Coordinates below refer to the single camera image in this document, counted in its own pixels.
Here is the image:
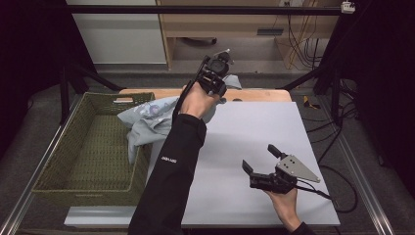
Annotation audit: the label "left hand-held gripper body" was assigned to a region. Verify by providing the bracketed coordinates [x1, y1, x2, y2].
[195, 48, 235, 98]

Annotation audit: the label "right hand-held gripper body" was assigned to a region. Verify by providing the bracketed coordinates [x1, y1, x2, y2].
[249, 154, 321, 195]

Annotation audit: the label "light blue printed garment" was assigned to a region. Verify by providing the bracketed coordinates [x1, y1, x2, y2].
[116, 73, 243, 165]

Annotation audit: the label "green woven basket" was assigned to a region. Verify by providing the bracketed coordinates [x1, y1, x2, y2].
[30, 91, 157, 208]

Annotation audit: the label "person's left hand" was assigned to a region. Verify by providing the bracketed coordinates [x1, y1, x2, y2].
[179, 81, 221, 120]

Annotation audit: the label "person's right hand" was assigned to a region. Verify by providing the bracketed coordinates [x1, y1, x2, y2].
[264, 187, 302, 233]

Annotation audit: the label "wooden desk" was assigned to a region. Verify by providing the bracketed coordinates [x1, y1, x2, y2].
[156, 0, 341, 71]

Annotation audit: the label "yellow and black floor tape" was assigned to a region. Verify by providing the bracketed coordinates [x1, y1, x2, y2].
[302, 95, 322, 111]

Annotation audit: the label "black stand leg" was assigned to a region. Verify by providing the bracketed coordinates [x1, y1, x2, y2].
[59, 62, 126, 125]
[279, 63, 342, 125]

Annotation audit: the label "white cabinet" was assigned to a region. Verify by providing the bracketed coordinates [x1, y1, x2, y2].
[65, 0, 168, 66]

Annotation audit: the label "small white device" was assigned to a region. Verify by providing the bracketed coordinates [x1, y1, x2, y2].
[340, 1, 356, 15]

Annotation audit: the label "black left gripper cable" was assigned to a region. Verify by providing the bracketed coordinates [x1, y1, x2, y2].
[171, 55, 209, 123]

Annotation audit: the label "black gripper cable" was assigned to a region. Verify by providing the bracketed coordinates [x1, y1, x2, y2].
[171, 55, 209, 123]
[294, 164, 359, 214]

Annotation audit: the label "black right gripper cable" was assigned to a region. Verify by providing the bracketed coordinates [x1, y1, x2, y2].
[294, 164, 359, 214]

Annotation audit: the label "black floor cables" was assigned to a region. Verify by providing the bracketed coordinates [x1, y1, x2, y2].
[301, 77, 363, 165]

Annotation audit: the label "black horizontal frame bar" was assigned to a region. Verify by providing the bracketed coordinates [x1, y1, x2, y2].
[65, 4, 343, 16]

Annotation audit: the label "silver metal rail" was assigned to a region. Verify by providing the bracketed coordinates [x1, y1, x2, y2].
[317, 96, 396, 235]
[0, 94, 84, 235]

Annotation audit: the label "bundle of hanging cables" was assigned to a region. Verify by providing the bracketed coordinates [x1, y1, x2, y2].
[283, 0, 325, 71]

